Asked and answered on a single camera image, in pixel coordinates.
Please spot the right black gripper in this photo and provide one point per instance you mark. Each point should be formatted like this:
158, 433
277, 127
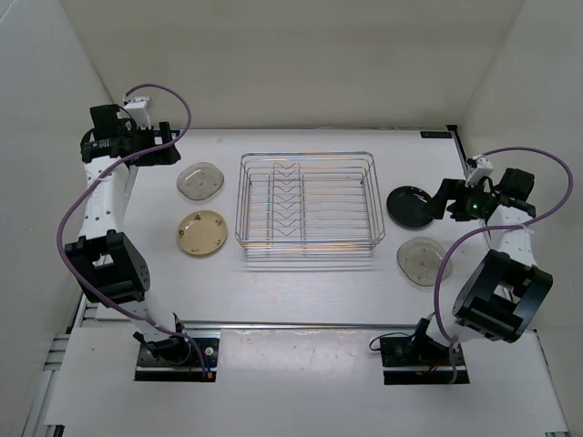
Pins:
450, 189

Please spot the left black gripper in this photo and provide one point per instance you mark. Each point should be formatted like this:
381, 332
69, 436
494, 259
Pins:
162, 157

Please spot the black plate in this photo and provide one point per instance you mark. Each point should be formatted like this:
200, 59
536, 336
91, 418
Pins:
405, 206

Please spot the clear glass plate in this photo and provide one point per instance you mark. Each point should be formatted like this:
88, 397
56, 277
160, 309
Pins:
420, 260
200, 181

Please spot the beige printed plate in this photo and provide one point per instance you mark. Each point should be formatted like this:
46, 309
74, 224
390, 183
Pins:
202, 232

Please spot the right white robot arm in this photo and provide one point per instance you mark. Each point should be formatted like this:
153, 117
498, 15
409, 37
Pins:
506, 289

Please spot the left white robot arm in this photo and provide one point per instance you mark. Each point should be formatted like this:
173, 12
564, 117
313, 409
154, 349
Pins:
112, 269

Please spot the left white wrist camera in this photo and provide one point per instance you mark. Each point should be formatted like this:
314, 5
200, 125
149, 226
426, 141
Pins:
138, 108

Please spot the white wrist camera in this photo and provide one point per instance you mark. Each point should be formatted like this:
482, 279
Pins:
479, 167
138, 108

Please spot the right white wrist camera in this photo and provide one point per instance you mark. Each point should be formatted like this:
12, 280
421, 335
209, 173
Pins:
479, 167

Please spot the chrome wire dish rack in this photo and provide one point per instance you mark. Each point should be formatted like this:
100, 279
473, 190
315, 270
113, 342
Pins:
307, 201

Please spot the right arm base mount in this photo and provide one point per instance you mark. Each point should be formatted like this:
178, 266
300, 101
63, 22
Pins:
407, 361

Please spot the aluminium table frame rail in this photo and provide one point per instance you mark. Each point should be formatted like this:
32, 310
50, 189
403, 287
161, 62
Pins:
35, 421

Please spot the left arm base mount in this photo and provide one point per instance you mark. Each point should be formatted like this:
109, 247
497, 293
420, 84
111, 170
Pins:
177, 360

